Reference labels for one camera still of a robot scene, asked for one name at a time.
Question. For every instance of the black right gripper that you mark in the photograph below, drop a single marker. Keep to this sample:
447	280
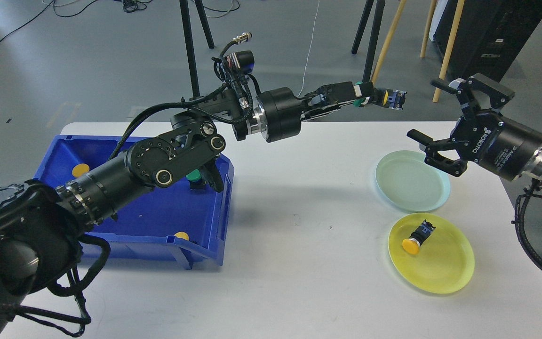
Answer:
496	143

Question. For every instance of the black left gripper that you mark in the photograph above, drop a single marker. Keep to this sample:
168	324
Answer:
283	112

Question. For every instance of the yellow push button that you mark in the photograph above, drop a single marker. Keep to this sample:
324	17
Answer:
80	169
416	239

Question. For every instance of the green push button front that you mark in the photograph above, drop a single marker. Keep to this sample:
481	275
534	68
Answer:
368	94

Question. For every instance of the green push button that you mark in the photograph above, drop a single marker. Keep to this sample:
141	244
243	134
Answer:
196	180
368	94

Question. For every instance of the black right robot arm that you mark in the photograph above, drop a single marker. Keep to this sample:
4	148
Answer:
533	169

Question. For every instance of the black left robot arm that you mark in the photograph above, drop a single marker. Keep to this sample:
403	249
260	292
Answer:
47	256

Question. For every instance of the light green plate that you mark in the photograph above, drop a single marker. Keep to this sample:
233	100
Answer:
404	178

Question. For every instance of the yellow plate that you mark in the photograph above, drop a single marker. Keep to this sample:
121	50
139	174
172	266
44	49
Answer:
446	261

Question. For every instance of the green push button back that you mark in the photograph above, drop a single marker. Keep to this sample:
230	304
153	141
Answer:
196	180

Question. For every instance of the yellow push button front edge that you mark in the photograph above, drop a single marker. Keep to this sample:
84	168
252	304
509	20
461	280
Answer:
184	236

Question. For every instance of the black box cabinet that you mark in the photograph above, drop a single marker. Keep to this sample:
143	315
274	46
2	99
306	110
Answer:
490	35

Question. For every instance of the black tripod right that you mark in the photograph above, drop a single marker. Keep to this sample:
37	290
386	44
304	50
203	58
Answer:
374	35

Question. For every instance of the black tripod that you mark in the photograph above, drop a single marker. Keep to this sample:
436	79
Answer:
374	35
188	38

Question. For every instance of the black tripod left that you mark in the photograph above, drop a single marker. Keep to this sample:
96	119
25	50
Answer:
188	38

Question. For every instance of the blue plastic bin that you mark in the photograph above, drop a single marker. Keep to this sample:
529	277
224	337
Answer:
146	227

